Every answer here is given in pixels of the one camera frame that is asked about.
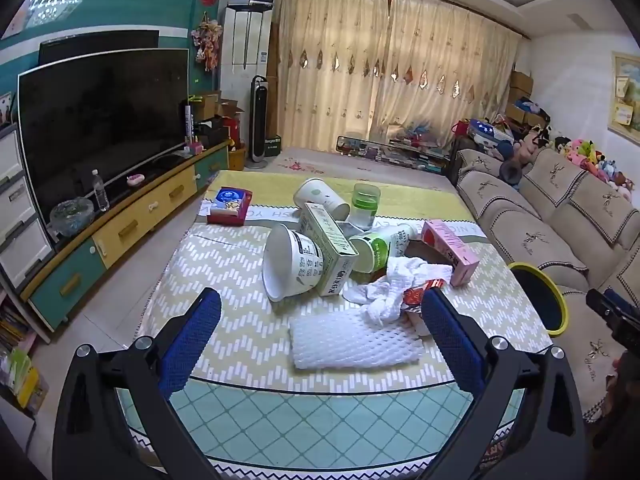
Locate teal and yellow cabinet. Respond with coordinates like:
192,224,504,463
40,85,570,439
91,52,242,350
20,140,231,333

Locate pink carton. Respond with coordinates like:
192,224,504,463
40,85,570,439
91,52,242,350
421,219,480,287

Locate white paper bowl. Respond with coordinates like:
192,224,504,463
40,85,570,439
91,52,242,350
262,223,326,303

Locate pale floral rug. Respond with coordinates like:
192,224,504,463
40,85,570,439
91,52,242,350
272,147,451,181

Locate red tissue box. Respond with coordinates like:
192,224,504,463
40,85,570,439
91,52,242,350
206,187,253,225

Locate beige sofa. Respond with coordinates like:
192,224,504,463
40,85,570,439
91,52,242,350
452,147,640,421

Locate blue star print bag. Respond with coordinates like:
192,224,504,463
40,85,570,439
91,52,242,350
467,119,513,143

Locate white plastic drawer unit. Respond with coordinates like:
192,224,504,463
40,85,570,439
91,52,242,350
0,122,53,291

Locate black tower fan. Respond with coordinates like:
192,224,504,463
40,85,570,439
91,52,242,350
245,75,271,170

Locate clear green plastic cup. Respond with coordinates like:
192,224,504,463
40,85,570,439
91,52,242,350
347,183,382,231

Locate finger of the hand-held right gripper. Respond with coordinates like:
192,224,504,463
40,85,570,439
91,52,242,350
586,288,640,348
603,287,640,322

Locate white paper cup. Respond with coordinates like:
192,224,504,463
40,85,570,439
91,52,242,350
292,178,351,222

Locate beige embroidered curtain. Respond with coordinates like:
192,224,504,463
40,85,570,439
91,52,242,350
370,0,518,153
270,0,391,153

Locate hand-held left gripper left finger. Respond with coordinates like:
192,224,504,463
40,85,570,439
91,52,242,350
52,287,223,480

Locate white standing air conditioner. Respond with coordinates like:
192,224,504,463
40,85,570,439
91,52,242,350
221,4,273,153

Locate framed flower picture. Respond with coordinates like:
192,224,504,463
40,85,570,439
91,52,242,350
606,51,640,141

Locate white tissue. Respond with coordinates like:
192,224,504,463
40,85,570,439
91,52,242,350
342,256,453,328

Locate black television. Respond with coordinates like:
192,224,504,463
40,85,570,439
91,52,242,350
17,49,191,221

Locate pile of plush toys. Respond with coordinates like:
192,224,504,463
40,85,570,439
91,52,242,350
500,100,640,201

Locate yellow rimmed black bin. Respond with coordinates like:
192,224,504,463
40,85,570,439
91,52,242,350
507,261,571,337

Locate white foam net sleeve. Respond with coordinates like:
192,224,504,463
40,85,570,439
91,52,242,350
289,307,425,371

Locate black wall screen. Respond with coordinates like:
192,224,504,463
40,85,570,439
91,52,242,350
39,30,160,66

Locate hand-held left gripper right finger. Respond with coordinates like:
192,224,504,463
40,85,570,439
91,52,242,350
421,286,587,480

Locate open cardboard boxes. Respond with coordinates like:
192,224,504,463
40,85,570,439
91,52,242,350
192,91,246,126

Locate stack of books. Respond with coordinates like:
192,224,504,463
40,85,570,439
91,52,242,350
0,295,51,411

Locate green and white carton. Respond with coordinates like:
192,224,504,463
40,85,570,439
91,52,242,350
298,201,359,297

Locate stacked cardboard boxes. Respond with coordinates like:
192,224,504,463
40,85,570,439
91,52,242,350
505,71,551,128

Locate red snack wrapper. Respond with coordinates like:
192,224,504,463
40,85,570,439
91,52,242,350
400,280,446,313

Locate clear water bottle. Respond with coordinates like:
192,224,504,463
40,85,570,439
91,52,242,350
91,169,111,212

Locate white and green bottle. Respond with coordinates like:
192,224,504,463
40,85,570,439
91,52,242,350
348,223,418,275

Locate hanging flower decoration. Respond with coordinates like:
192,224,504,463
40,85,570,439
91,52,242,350
191,19,223,72

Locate low glass shelf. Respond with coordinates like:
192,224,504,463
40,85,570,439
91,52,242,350
336,135,451,173

